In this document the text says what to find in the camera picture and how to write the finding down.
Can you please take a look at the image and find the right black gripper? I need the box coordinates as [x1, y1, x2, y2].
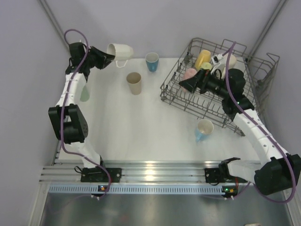
[179, 68, 230, 99]

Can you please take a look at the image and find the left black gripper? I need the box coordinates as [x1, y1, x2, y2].
[83, 46, 116, 70]

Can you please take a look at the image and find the pink mug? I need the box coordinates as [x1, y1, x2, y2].
[182, 68, 197, 80]

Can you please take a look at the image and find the white mug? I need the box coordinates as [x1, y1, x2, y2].
[107, 43, 134, 68]

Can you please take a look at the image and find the pale yellow-green mug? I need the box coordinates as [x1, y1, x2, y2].
[200, 62, 213, 70]

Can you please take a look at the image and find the yellow mug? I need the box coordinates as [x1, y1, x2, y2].
[194, 49, 211, 71]

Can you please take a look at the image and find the light blue mug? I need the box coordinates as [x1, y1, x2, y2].
[195, 119, 214, 142]

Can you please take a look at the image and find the floral cream mug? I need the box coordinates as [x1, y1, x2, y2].
[222, 53, 237, 79]

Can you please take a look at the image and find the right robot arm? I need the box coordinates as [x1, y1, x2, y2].
[179, 69, 301, 195]

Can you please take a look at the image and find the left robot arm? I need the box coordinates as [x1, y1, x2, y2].
[48, 42, 122, 183]

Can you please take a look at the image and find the beige tumbler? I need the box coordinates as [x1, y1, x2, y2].
[126, 72, 142, 95]

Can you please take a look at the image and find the green tumbler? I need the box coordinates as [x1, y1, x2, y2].
[80, 85, 90, 102]

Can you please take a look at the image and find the dark blue mug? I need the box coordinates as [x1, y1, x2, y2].
[145, 52, 159, 73]

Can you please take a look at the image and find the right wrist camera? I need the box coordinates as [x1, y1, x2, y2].
[211, 54, 226, 74]

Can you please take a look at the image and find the grey wire dish rack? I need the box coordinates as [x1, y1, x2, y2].
[160, 38, 280, 135]

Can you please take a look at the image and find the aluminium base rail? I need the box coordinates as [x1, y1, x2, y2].
[39, 160, 220, 184]

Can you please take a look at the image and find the perforated cable tray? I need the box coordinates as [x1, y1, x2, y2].
[48, 184, 237, 195]

